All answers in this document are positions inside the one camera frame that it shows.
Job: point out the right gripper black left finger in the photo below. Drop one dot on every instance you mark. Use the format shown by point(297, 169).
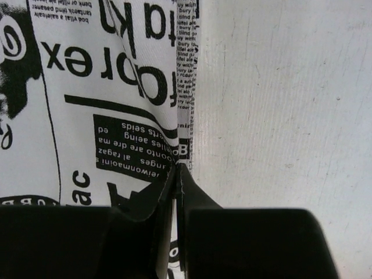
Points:
point(129, 239)

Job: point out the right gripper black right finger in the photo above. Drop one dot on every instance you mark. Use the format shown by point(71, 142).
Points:
point(215, 242)

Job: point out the newspaper print trousers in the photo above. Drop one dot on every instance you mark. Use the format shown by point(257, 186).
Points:
point(96, 93)

